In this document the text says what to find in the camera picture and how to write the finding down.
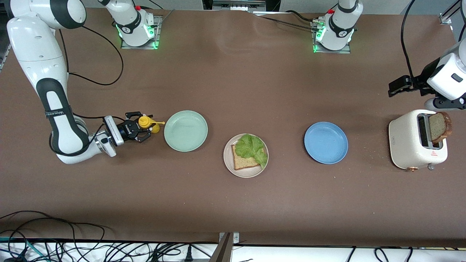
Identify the blue plate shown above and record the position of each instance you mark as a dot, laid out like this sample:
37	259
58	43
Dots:
326	142

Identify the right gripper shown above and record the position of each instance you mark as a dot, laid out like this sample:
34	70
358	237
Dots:
128	130

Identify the green lettuce leaf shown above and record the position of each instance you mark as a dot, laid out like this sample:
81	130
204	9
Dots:
249	147

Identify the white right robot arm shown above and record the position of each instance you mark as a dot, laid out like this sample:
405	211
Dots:
40	54

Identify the metal frame crossbar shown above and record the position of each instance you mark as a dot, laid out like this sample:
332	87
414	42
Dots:
238	4

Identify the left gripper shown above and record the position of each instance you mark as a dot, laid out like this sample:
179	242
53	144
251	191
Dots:
421	79

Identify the beige plate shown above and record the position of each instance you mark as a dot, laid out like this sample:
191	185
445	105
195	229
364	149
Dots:
247	174

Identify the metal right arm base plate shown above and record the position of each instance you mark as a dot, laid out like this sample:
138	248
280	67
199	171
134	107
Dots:
156	25

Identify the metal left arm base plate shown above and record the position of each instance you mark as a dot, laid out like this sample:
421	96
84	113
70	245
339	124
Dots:
342	51

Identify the black power plug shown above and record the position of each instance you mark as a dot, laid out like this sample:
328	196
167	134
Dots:
188	254

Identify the mint green plate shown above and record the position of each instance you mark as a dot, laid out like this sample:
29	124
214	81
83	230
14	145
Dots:
185	131

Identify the aluminium frame rail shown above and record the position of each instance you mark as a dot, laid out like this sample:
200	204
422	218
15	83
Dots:
446	18
4	58

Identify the cream white toaster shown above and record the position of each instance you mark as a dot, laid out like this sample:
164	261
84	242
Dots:
404	142

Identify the brown bread slice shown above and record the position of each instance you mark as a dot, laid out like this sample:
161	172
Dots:
242	163
438	127

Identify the metal camera mount beam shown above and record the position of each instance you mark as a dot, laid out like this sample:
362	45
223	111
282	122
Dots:
224	251

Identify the yellow mustard squeeze bottle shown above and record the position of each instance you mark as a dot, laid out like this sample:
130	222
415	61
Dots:
145	122

